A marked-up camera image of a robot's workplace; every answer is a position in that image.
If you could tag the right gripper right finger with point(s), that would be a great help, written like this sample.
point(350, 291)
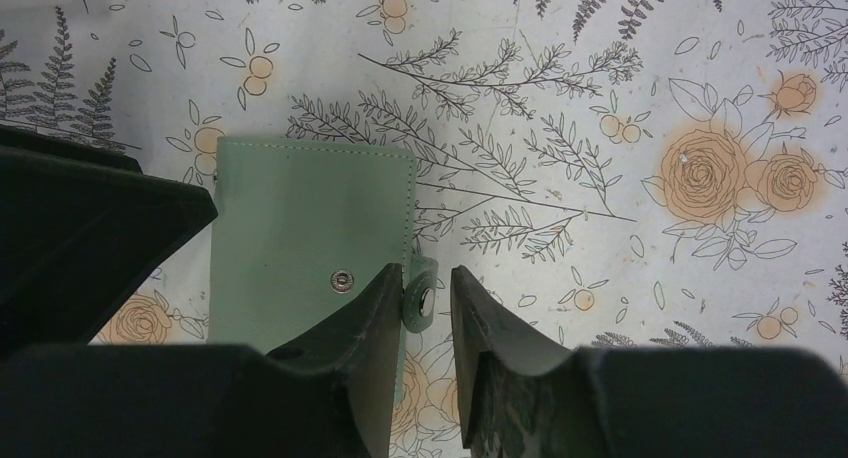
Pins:
point(522, 394)

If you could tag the green card holder wallet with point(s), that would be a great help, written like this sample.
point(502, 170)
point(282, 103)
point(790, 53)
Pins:
point(303, 227)

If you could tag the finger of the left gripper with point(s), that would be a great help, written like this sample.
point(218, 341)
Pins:
point(81, 230)

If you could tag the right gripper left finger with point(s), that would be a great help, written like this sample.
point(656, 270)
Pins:
point(327, 393)

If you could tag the floral patterned table mat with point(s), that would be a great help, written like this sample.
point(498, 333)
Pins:
point(616, 173)

